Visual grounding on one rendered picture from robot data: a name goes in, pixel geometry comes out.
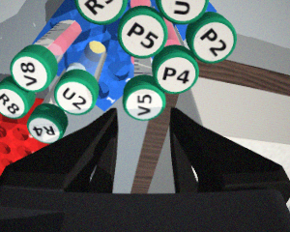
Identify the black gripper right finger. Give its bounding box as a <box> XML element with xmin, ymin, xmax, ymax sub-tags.
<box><xmin>169</xmin><ymin>107</ymin><xmax>290</xmax><ymax>203</ymax></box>

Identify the red tube rack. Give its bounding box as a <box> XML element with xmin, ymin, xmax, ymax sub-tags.
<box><xmin>0</xmin><ymin>98</ymin><xmax>48</xmax><ymax>176</ymax></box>

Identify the grey flat mat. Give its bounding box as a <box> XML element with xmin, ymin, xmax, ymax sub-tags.
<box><xmin>0</xmin><ymin>0</ymin><xmax>290</xmax><ymax>193</ymax></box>

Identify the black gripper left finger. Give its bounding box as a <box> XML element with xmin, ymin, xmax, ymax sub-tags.
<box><xmin>0</xmin><ymin>108</ymin><xmax>118</xmax><ymax>193</ymax></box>

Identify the blue tube rack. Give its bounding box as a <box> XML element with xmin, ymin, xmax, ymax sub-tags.
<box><xmin>32</xmin><ymin>0</ymin><xmax>131</xmax><ymax>111</ymax></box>

